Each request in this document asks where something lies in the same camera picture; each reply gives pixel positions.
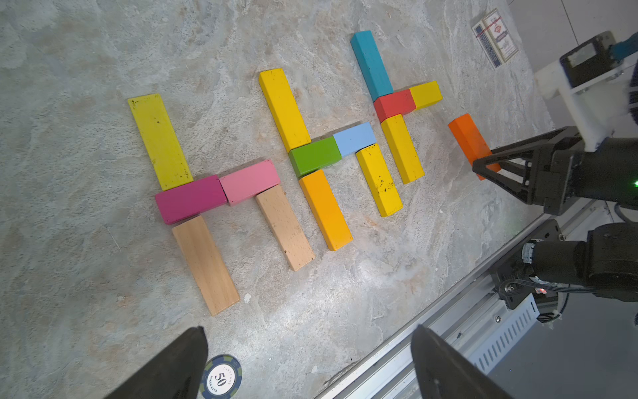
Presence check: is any magenta block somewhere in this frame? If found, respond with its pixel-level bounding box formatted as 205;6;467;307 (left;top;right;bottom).
155;176;228;224

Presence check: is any green block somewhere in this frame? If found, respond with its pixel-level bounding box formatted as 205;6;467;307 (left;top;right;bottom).
288;136;342;179

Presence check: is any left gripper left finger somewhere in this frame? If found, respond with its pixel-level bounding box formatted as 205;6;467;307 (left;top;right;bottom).
107;326;208;398

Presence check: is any aluminium rail frame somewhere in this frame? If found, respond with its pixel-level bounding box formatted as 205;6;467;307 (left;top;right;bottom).
319;199;613;398

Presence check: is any red block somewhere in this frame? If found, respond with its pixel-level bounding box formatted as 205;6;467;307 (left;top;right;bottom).
374;89;416;123

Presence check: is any pink block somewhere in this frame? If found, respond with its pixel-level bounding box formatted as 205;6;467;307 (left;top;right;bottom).
219;160;281;206

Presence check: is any small printed card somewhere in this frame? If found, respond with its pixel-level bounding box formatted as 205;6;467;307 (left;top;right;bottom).
472;8;518;69

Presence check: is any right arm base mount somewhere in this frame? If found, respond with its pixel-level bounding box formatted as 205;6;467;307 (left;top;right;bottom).
488;219;562;310

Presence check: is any yellow block small horizontal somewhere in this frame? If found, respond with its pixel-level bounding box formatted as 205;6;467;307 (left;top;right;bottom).
409;81;443;110

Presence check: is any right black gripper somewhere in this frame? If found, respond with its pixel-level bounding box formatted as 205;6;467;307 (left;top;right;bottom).
472;126;637;215

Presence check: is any orange block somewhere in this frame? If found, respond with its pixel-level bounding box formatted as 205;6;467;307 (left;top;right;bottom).
299;170;353;251
448;113;493;165

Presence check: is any tan wooden block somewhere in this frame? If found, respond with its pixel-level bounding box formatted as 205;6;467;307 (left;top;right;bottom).
256;185;316;271
172;216;240;316

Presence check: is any orange block top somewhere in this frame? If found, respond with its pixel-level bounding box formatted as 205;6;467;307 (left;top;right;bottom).
448;113;493;165

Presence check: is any teal block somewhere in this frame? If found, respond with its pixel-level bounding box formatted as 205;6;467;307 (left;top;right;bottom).
351;31;394;101

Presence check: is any light blue block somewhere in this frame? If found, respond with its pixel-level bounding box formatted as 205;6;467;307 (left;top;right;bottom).
333;122;376;157

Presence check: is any yellow block short vertical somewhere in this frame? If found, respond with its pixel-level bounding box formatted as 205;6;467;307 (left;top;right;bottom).
356;144;403;217

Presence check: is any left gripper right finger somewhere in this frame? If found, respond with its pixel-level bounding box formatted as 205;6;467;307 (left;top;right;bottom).
410;325;510;398

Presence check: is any yellow block diagonal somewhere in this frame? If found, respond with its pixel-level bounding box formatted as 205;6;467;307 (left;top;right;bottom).
381;115;425;185

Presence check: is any black ring on table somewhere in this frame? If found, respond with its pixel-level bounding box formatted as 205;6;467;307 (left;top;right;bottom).
198;353;244;399

